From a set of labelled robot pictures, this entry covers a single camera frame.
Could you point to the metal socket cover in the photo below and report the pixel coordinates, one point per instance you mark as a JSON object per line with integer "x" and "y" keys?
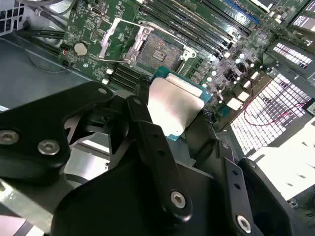
{"x": 138, "y": 44}

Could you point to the silver CPU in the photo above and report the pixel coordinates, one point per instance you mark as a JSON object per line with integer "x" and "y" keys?
{"x": 172, "y": 103}

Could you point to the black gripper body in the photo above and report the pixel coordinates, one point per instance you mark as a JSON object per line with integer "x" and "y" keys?
{"x": 110, "y": 209}

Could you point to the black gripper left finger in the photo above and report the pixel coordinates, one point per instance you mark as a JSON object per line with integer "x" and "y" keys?
{"x": 37, "y": 118}

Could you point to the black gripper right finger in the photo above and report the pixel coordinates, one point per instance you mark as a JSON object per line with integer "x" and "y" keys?
{"x": 233, "y": 184}

